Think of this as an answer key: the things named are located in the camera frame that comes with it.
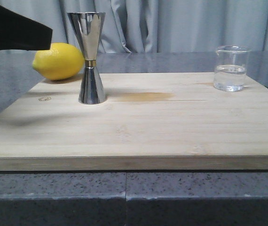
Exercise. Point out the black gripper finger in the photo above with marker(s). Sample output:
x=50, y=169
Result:
x=19, y=32

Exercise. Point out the steel double jigger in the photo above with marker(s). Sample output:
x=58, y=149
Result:
x=88, y=29

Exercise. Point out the clear glass beaker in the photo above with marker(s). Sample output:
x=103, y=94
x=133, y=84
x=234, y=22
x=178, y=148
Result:
x=231, y=67

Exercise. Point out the yellow lemon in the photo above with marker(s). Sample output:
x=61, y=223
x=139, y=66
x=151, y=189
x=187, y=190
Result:
x=60, y=62

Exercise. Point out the light wooden cutting board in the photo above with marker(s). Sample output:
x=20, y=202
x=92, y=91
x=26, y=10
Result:
x=150, y=121

